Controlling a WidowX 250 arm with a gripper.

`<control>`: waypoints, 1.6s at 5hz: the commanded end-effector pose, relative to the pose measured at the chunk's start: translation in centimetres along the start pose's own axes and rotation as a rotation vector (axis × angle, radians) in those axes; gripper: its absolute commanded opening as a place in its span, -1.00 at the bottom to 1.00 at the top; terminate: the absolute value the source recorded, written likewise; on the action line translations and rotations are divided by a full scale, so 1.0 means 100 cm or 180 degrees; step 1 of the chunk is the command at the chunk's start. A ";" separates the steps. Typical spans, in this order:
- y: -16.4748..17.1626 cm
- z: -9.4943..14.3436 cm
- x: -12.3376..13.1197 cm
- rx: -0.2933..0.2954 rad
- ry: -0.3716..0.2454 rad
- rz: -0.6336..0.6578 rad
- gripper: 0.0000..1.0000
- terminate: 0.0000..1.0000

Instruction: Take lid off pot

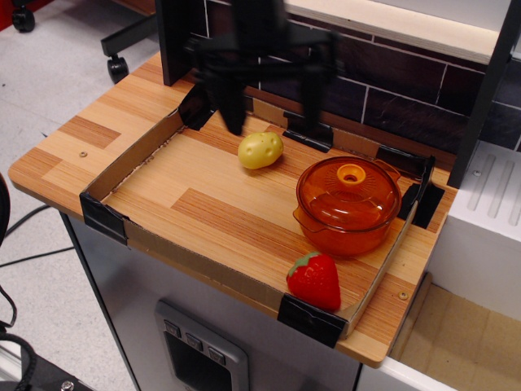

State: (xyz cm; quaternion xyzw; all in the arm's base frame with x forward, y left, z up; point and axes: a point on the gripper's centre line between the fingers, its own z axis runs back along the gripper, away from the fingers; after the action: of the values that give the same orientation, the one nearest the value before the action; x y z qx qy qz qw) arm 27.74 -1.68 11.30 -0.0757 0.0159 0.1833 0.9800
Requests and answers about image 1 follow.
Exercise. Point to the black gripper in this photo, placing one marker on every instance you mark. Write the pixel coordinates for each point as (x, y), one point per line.
(263, 45)

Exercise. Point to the cardboard fence with black tape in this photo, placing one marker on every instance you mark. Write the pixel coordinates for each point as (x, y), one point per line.
(182, 196)

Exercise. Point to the yellow toy potato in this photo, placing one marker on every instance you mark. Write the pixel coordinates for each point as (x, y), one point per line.
(259, 150)

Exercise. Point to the orange transparent pot lid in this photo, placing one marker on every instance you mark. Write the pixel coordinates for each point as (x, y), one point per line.
(348, 194)

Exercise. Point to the white toy sink unit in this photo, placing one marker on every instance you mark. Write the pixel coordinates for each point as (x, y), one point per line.
(477, 255)

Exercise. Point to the dark right upright post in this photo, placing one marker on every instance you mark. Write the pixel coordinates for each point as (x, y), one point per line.
(501, 56)

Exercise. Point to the grey toy oven panel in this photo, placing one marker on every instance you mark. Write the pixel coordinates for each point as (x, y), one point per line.
(200, 359)

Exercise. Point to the dark upright post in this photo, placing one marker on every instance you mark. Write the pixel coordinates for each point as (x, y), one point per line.
(501, 56)
(178, 21)

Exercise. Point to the dark left upright post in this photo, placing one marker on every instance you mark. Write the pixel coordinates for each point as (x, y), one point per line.
(178, 21)

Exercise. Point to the orange transparent plastic pot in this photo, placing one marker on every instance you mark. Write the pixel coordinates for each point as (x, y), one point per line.
(346, 244)

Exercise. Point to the black office chair base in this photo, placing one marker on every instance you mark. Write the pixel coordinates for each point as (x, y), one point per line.
(124, 38)

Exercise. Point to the white upper shelf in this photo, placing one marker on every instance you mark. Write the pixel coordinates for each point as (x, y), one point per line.
(432, 33)

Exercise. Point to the red toy strawberry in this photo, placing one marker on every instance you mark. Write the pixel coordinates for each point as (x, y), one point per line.
(314, 279)

